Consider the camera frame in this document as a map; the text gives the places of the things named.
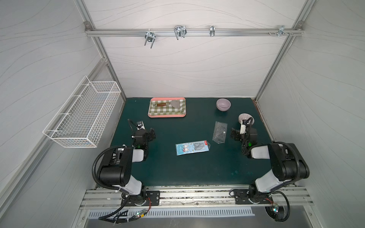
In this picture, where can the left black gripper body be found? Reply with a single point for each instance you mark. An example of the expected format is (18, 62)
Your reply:
(151, 134)

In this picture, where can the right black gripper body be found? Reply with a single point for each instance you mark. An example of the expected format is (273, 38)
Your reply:
(235, 134)

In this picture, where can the blue ruler set package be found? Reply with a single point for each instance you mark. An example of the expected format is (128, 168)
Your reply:
(192, 147)

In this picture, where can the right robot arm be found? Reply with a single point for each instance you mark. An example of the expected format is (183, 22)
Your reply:
(287, 164)

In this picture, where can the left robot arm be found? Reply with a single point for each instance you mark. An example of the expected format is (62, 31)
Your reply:
(112, 168)

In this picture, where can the striped purple bowl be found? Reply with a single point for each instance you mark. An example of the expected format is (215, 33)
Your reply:
(245, 117)

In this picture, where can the clear plastic pouch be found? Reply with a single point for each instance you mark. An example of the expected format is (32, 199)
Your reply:
(220, 132)

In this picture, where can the green checked cloth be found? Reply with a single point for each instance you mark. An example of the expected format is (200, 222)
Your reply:
(165, 109)

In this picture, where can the plain lilac bowl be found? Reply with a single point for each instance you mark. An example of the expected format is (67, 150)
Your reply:
(223, 104)

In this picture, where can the pink plastic tray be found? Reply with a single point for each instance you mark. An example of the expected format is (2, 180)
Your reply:
(151, 114)

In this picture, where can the white slotted vent strip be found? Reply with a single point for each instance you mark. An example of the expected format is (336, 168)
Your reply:
(218, 212)

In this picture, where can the metal U-bolt clamp left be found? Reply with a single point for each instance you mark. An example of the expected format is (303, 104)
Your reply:
(150, 37)

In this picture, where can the metal u-bolt clamp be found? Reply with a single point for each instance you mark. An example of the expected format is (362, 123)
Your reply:
(180, 31)
(150, 37)

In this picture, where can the metal U-bolt clamp middle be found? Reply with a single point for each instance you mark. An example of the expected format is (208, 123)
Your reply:
(180, 31)

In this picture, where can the aluminium top crossbar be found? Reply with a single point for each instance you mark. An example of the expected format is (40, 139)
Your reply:
(199, 32)

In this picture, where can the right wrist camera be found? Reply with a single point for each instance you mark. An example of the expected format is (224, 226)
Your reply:
(243, 127)

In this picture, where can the wooden handled metal spatula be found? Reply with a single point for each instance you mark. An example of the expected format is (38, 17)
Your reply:
(176, 104)

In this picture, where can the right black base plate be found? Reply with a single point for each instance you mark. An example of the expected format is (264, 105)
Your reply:
(245, 197)

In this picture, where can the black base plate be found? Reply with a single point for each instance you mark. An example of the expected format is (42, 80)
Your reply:
(245, 197)
(152, 198)

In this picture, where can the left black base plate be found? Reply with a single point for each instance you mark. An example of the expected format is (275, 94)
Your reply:
(152, 198)

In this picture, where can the white wire wall basket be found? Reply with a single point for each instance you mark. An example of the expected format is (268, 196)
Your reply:
(82, 119)

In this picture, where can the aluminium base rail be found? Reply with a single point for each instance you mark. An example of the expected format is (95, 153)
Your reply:
(189, 196)

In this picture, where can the metal corner bracket right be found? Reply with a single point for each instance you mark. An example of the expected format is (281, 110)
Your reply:
(281, 32)

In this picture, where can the small metal bracket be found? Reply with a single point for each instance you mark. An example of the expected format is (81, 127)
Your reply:
(212, 31)

